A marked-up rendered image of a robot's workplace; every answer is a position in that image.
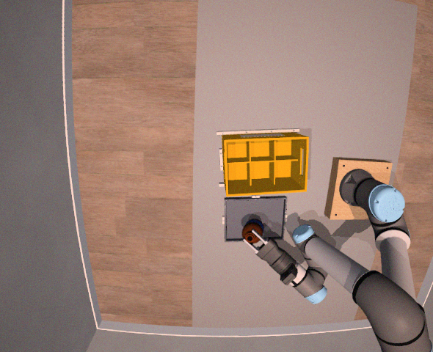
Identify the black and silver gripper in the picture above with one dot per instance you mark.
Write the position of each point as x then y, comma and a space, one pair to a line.
282, 262

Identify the yellow open-top crate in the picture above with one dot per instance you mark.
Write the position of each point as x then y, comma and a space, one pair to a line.
269, 174

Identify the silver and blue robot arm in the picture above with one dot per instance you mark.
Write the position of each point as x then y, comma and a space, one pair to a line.
388, 298

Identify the brown glass bottle with blue label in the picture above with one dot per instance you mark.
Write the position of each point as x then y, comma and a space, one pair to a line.
255, 224

